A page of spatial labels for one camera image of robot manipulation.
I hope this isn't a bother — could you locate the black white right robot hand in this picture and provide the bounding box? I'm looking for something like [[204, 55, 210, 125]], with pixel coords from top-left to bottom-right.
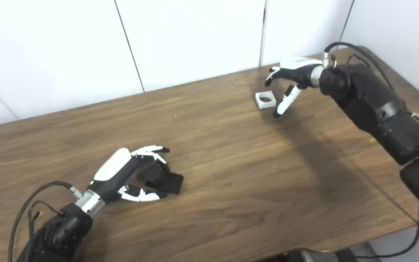
[[264, 57, 323, 119]]

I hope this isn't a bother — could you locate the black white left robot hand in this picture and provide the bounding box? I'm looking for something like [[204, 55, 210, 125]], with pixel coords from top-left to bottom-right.
[[88, 145, 171, 203]]

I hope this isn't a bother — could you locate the white square piece with hole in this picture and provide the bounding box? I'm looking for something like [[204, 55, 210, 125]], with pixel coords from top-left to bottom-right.
[[255, 92, 277, 110]]

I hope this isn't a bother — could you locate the black peg with square base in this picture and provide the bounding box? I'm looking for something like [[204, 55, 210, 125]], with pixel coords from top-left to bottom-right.
[[137, 162, 184, 195]]

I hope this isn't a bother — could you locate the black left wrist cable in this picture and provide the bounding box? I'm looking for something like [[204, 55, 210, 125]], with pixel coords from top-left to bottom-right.
[[8, 181, 83, 262]]

